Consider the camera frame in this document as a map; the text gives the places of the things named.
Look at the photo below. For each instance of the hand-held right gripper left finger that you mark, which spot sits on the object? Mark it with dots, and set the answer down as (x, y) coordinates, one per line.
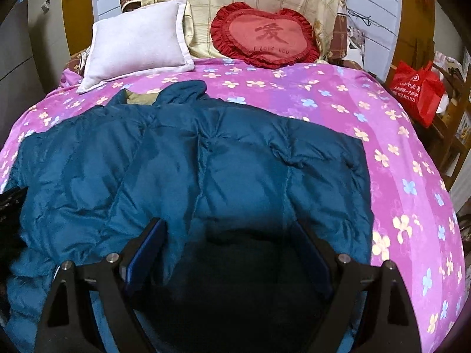
(149, 242)

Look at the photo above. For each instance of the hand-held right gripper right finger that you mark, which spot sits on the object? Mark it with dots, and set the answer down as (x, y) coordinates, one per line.
(311, 244)

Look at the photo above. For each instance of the blue puffer jacket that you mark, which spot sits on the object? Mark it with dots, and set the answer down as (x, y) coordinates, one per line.
(220, 154)

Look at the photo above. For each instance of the pink floral bed sheet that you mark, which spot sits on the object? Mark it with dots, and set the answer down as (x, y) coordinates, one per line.
(397, 176)

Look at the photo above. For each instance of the grey wardrobe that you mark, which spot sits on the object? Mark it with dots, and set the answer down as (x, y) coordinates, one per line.
(25, 51)

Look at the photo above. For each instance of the brown floral pillow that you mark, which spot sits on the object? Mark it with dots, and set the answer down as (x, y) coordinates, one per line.
(79, 62)

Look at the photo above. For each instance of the wooden chair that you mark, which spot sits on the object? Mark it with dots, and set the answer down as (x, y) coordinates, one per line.
(449, 125)

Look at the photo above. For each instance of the red shopping bag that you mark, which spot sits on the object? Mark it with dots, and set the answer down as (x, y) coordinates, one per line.
(415, 92)

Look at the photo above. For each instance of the white pillow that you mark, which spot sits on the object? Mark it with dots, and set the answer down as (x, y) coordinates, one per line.
(136, 40)

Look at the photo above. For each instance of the wooden bed headboard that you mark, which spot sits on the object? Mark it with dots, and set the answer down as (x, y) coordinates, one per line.
(77, 14)

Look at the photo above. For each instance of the red heart cushion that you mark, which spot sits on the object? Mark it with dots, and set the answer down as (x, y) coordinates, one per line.
(268, 36)

